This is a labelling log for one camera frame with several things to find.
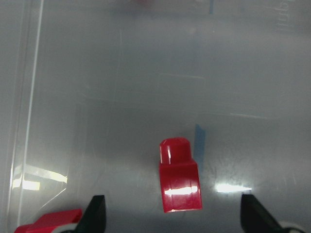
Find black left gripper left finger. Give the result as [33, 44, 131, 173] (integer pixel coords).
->
[76, 195, 106, 233]

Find clear plastic storage box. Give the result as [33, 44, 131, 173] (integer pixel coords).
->
[0, 0, 311, 233]

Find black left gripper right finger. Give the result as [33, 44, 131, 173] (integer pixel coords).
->
[240, 194, 290, 233]

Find red block carried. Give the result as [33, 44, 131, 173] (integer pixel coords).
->
[159, 137, 203, 213]

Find red block near box wall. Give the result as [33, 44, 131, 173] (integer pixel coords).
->
[15, 209, 82, 233]

